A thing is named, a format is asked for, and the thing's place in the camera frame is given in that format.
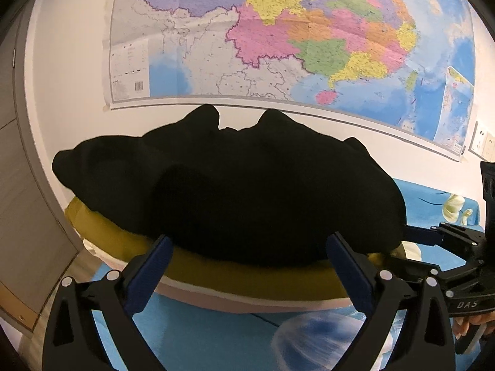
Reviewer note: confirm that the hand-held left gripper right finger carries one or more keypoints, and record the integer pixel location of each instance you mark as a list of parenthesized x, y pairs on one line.
[(346, 272)]

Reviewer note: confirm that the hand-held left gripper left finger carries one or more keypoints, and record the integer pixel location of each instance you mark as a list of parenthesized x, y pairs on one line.
[(152, 270)]

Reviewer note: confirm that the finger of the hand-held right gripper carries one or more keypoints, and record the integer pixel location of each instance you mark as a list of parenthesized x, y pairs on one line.
[(421, 235), (415, 266)]

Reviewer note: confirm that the black coat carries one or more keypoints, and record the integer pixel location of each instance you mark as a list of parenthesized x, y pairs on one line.
[(232, 193)]

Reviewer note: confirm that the person's right hand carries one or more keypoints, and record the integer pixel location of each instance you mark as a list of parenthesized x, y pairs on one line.
[(489, 319)]

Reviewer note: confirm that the blue floral bed sheet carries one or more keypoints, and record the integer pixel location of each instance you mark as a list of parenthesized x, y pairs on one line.
[(425, 201)]

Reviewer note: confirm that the mustard yellow garment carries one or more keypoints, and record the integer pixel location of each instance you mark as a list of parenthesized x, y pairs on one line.
[(239, 278)]

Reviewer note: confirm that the grey wooden door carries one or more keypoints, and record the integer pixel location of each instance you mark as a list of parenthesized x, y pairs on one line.
[(31, 220)]

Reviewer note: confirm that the colourful wall map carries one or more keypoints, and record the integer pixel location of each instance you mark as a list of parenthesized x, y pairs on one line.
[(270, 27)]

